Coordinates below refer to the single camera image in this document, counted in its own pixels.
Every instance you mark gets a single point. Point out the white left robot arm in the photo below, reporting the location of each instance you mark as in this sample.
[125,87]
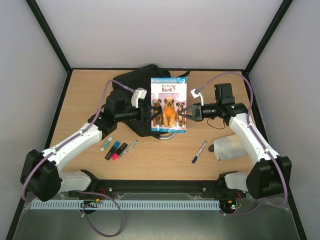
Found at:
[42,171]

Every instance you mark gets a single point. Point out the dog picture book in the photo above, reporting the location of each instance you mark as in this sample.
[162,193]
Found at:
[171,94]

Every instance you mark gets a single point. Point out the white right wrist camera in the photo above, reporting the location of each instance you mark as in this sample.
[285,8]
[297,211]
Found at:
[196,93]

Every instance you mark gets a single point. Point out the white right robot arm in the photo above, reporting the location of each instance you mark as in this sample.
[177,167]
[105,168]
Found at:
[270,172]

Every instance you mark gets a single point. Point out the pink highlighter marker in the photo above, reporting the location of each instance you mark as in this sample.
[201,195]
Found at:
[114,157]

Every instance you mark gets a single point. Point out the blue capped white pen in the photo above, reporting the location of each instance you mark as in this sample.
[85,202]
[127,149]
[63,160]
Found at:
[198,153]

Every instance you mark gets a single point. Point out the black student backpack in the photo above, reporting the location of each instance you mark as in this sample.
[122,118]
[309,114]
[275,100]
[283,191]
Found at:
[141,78]

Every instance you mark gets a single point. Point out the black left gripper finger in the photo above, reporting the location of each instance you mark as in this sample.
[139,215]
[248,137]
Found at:
[156,118]
[156,109]

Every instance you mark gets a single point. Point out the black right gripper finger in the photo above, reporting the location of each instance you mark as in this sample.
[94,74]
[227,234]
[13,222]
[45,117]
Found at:
[186,116]
[189,109]

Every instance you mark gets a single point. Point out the light blue slotted cable duct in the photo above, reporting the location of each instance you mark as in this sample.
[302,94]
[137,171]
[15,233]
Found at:
[128,205]

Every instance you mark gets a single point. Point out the black marker pen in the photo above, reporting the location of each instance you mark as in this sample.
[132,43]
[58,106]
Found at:
[119,150]

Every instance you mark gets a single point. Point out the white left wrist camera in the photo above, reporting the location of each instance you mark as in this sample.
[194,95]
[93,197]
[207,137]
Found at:
[138,94]

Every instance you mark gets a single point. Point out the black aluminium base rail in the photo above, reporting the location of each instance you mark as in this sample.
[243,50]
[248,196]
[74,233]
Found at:
[206,188]

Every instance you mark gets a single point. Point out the grey white pen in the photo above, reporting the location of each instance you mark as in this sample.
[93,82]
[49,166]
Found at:
[128,148]

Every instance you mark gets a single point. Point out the blue highlighter marker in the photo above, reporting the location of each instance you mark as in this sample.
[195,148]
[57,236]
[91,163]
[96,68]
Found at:
[114,147]

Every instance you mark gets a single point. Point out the grey-green notebook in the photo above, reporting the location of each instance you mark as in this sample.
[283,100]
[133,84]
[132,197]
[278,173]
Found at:
[167,137]

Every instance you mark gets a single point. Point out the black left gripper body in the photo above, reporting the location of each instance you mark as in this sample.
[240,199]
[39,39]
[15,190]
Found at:
[143,118]

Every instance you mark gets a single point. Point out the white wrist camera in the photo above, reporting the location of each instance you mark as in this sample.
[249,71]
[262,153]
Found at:
[196,93]
[138,94]

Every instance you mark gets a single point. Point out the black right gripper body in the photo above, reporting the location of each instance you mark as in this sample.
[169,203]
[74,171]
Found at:
[198,112]

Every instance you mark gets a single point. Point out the white green glue stick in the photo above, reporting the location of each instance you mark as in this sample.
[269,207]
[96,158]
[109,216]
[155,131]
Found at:
[106,143]

